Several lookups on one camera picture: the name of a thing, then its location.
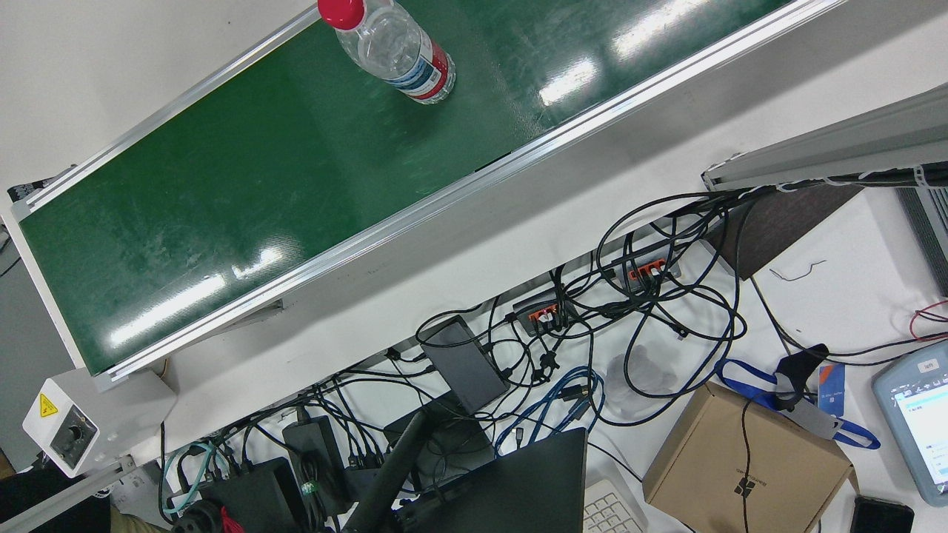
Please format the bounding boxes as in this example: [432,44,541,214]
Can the aluminium profile beam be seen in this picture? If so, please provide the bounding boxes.
[701,81,948,192]

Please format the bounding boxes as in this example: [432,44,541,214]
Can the clear plastic bag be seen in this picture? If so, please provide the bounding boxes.
[606,344,678,415]

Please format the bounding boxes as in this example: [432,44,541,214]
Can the black smartphone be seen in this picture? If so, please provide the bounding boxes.
[849,495,915,533]

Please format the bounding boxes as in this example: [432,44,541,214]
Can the brown cardboard box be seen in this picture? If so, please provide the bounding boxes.
[642,382,854,533]

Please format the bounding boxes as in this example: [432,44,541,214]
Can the black looped cable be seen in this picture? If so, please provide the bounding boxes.
[596,194,747,426]

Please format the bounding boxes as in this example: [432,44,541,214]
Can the black tripod pole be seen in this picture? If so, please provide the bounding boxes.
[342,409,430,533]

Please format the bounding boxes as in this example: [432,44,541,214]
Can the white keyboard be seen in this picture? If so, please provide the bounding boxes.
[583,477,649,533]

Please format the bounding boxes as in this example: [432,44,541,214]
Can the dark brown panel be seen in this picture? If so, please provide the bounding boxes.
[707,185,864,281]

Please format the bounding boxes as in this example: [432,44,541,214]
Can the black power strip orange switches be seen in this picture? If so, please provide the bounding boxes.
[592,229,682,293]
[513,285,586,334]

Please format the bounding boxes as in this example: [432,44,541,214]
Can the white conveyor control box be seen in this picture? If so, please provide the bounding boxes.
[22,368,178,478]

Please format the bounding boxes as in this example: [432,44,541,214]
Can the thin grey wire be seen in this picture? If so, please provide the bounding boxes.
[769,259,827,283]

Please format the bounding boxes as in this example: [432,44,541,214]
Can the flat black rectangular device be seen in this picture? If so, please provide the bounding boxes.
[419,315,510,415]

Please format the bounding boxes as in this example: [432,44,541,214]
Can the clear water bottle red cap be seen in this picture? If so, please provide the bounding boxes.
[317,0,457,105]

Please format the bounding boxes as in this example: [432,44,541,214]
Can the black box device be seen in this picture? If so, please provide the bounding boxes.
[198,457,304,533]

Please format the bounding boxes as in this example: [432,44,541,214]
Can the blue lanyard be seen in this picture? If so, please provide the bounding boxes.
[715,359,882,450]

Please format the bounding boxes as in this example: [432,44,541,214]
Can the red cable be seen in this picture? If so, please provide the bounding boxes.
[909,300,948,341]

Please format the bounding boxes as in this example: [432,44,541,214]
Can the green conveyor belt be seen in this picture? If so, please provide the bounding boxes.
[0,0,849,393]

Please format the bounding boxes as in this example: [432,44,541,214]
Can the black power adapter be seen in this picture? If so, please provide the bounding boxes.
[282,415,349,512]

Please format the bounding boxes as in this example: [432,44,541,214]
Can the teal cable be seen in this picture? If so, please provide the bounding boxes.
[161,442,223,515]

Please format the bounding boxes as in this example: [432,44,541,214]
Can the grey teach pendant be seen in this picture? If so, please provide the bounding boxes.
[872,348,948,508]

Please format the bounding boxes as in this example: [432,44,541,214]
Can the blue cable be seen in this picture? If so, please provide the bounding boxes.
[494,366,606,456]

